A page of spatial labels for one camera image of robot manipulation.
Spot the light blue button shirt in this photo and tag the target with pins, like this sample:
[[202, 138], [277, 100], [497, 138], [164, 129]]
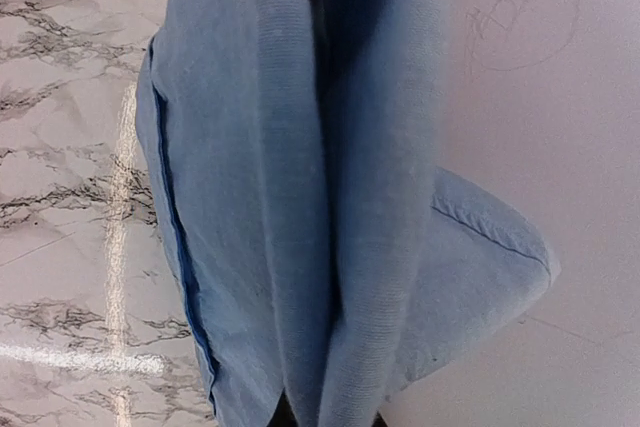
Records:
[[325, 262]]

